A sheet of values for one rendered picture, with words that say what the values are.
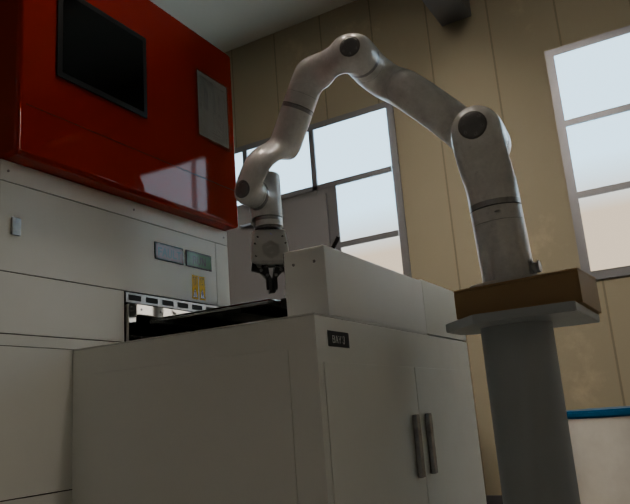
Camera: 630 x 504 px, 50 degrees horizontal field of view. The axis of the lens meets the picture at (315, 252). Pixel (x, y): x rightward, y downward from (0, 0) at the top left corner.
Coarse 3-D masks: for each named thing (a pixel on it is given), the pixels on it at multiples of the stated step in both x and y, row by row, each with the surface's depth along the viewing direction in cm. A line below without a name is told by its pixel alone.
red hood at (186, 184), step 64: (0, 0) 155; (64, 0) 163; (128, 0) 185; (0, 64) 151; (64, 64) 159; (128, 64) 179; (192, 64) 206; (0, 128) 147; (64, 128) 156; (128, 128) 175; (192, 128) 200; (128, 192) 173; (192, 192) 195
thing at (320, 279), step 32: (288, 256) 137; (320, 256) 133; (352, 256) 144; (288, 288) 135; (320, 288) 132; (352, 288) 141; (384, 288) 157; (416, 288) 176; (384, 320) 153; (416, 320) 172
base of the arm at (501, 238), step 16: (480, 208) 158; (496, 208) 156; (512, 208) 156; (480, 224) 158; (496, 224) 155; (512, 224) 155; (480, 240) 158; (496, 240) 155; (512, 240) 154; (528, 240) 157; (480, 256) 158; (496, 256) 154; (512, 256) 153; (528, 256) 155; (496, 272) 154; (512, 272) 153; (528, 272) 153
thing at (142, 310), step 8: (128, 304) 170; (136, 304) 172; (128, 312) 169; (136, 312) 171; (144, 312) 174; (152, 312) 177; (160, 312) 179; (168, 312) 182; (176, 312) 185; (184, 312) 188; (128, 320) 169; (128, 328) 168; (128, 336) 168; (136, 336) 170; (144, 336) 172; (152, 336) 175
